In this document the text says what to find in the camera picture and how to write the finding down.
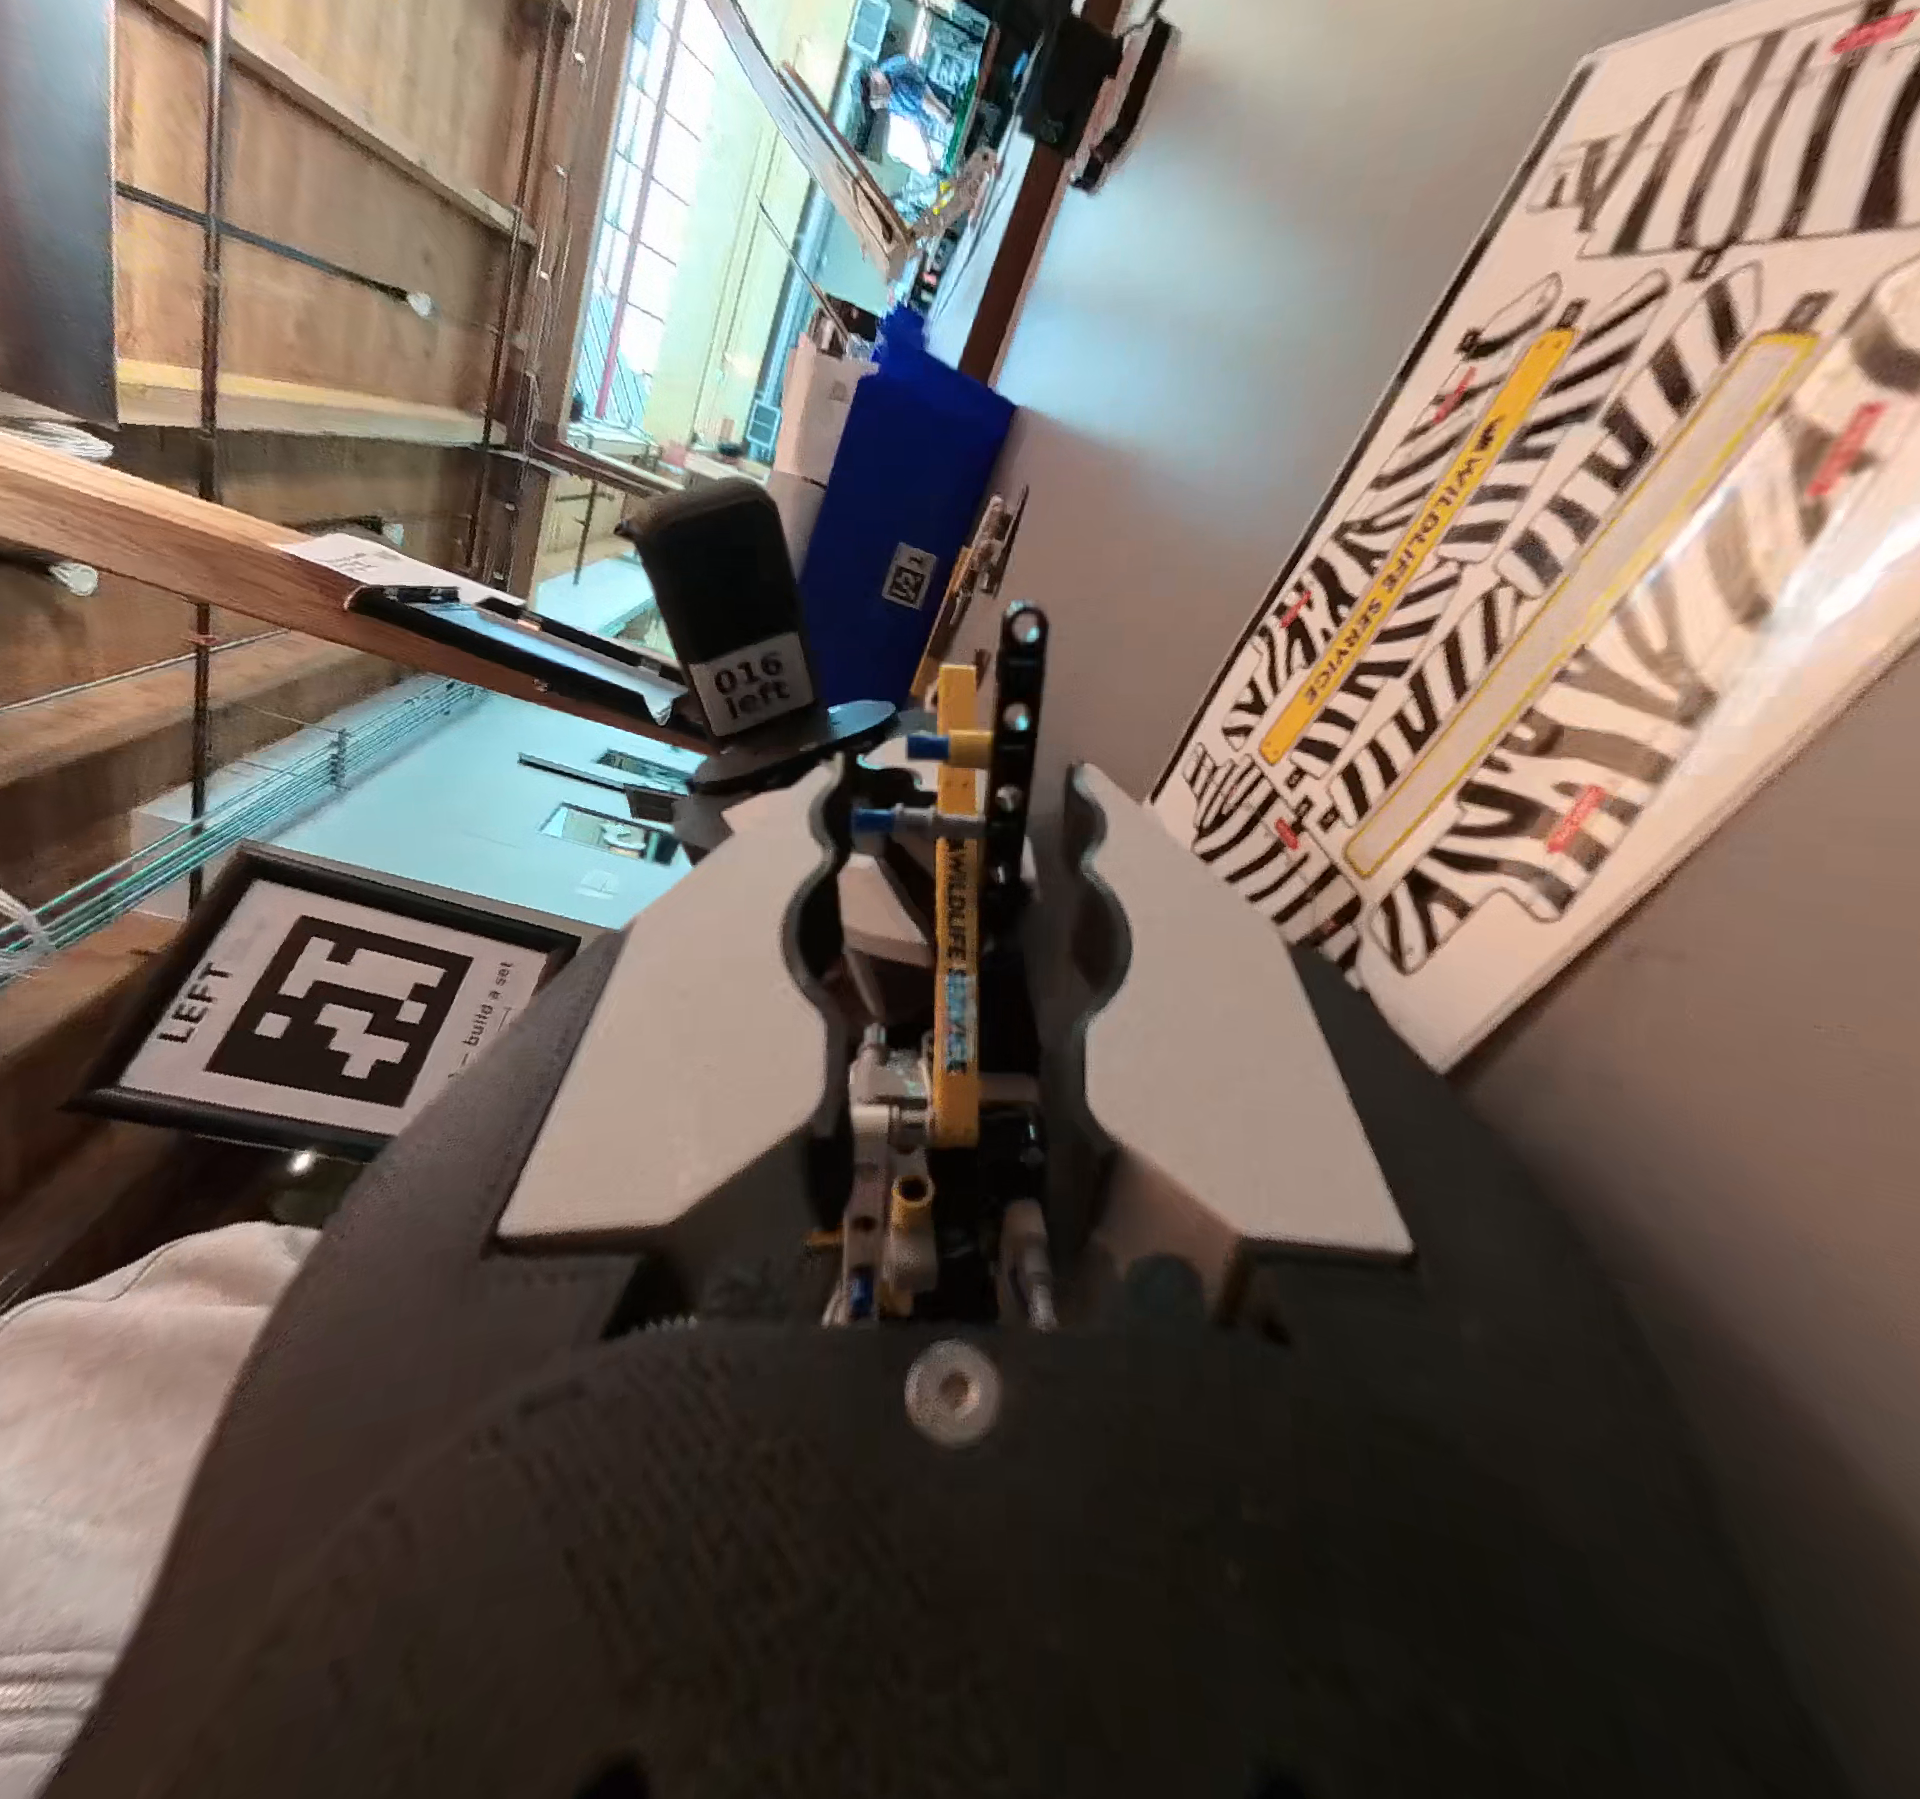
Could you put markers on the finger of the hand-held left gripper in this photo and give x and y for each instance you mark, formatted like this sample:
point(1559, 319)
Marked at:
point(888, 914)

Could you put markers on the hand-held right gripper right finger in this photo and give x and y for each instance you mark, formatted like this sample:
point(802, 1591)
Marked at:
point(1245, 1064)

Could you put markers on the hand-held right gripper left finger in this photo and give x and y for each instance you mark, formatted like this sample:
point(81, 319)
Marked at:
point(675, 1049)

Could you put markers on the yellow and black lego assembly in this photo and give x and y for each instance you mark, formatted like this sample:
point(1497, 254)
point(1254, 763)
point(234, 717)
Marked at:
point(961, 914)

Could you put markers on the person's left forearm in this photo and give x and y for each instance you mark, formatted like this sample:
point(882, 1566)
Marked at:
point(104, 1455)

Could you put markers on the small loose lego pieces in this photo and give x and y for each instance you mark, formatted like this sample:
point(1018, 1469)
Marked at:
point(975, 585)

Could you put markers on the blue plastic bin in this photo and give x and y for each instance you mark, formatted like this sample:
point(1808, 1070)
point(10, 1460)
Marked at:
point(899, 478)

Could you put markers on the black framed marker sign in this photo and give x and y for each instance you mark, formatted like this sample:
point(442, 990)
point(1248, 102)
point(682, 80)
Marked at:
point(331, 1003)

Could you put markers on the zebra striped sticker sheet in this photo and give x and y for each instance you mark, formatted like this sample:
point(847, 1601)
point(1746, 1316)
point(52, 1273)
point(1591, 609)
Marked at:
point(1576, 598)

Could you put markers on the black box device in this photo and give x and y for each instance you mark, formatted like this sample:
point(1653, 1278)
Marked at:
point(1101, 90)

